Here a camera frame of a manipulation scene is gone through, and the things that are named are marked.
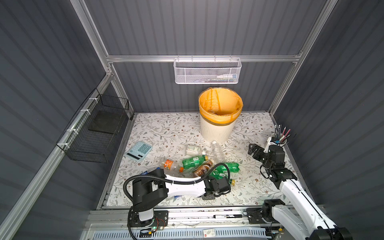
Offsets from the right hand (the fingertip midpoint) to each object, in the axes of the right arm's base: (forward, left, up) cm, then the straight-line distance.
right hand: (258, 148), depth 83 cm
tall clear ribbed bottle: (+4, +22, -13) cm, 25 cm away
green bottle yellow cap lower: (-11, +22, -10) cm, 27 cm away
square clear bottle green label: (+4, +38, -7) cm, 39 cm away
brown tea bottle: (-8, +31, -9) cm, 33 cm away
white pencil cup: (+7, -19, -5) cm, 21 cm away
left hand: (-17, +28, -13) cm, 35 cm away
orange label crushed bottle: (-7, +50, -9) cm, 51 cm away
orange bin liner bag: (+34, +19, +1) cm, 39 cm away
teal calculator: (+5, +73, -11) cm, 74 cm away
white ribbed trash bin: (+11, +23, +10) cm, 27 cm away
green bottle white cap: (-5, +13, -14) cm, 20 cm away
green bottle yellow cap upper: (-3, +37, -9) cm, 38 cm away
